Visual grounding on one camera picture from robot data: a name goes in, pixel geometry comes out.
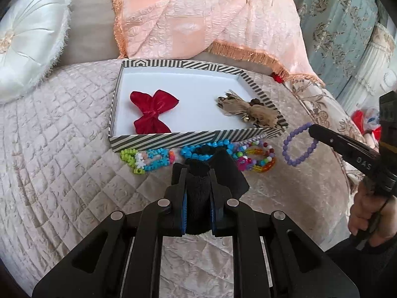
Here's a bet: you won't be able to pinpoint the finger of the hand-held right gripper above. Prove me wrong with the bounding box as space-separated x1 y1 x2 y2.
308 124 380 159
319 140 377 174

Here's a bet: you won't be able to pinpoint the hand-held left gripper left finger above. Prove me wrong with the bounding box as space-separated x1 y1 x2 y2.
33 161 190 298

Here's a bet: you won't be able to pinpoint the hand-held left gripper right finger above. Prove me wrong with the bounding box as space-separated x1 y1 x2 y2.
209 166 360 298

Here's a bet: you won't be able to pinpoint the black velvet cloth bow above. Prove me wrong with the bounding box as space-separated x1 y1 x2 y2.
185 149 250 235

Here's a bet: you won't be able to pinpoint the purple bead bracelet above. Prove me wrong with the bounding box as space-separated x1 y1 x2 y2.
283 122 319 166

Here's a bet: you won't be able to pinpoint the green white blue flower bracelet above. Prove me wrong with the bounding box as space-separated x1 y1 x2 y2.
120 148 176 177

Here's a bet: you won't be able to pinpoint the blue bead bracelet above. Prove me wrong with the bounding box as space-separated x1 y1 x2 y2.
180 141 238 162

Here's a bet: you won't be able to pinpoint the orange yellow translucent bracelet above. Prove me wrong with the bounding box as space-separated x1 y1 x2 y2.
236 149 276 173

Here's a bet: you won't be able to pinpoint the small lilac white bracelet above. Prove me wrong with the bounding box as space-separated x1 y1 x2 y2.
234 134 267 146

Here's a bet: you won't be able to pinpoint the black and white striped box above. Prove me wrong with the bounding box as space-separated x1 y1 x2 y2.
108 58 289 153

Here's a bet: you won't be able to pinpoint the person's right forearm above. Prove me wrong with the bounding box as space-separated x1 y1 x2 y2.
324 237 397 275

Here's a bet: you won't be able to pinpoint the person's right hand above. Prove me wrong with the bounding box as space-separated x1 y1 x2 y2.
349 189 397 248

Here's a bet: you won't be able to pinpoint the red and white plastic bags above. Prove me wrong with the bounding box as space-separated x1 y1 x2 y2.
352 107 383 145

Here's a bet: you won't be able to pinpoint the beige floral bedcover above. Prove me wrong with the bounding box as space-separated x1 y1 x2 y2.
284 76 373 193

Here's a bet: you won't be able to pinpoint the white lace fabric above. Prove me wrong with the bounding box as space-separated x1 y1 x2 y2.
354 22 397 100

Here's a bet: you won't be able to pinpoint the brown tulle bow with bells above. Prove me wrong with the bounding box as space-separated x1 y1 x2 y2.
216 88 281 128

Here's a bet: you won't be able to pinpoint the red satin bow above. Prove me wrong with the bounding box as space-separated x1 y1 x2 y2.
130 89 180 135

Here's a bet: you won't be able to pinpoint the blue floral curtain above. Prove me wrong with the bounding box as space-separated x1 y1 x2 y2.
293 0 397 100

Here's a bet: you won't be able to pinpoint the beige quilted bedspread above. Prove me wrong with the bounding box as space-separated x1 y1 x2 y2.
0 59 369 298

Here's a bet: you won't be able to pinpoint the pink fringed blanket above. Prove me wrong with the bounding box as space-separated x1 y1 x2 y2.
112 0 326 87

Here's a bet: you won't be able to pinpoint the grey upholstered backrest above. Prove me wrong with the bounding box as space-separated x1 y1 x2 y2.
54 0 125 67

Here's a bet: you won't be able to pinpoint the white satin round cushion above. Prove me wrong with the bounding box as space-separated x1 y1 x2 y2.
0 0 73 104

